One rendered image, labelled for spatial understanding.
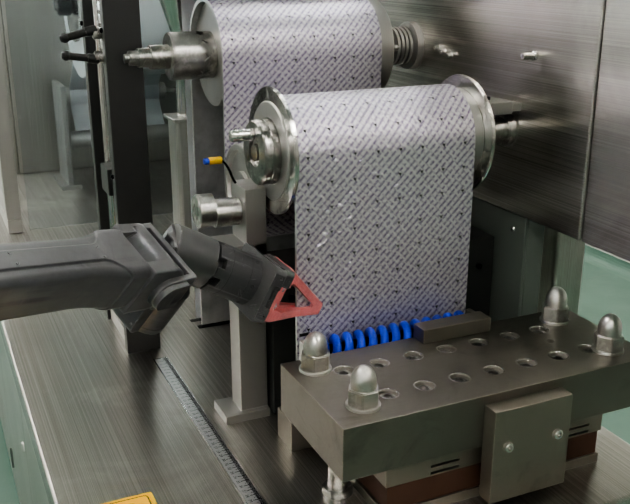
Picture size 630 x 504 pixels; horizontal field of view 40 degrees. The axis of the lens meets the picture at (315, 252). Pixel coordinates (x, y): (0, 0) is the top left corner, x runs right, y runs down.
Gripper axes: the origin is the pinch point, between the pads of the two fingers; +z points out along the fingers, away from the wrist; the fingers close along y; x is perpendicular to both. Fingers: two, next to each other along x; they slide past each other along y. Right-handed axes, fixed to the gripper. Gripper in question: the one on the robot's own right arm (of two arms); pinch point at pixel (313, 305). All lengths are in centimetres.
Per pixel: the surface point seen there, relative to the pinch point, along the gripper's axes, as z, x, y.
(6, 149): -20, -11, -102
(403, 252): 7.9, 10.1, 0.3
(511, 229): 25.0, 18.7, -4.0
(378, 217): 2.4, 12.6, 0.3
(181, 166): 5, 3, -75
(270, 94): -14.0, 19.7, -5.8
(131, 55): -23.7, 17.0, -30.3
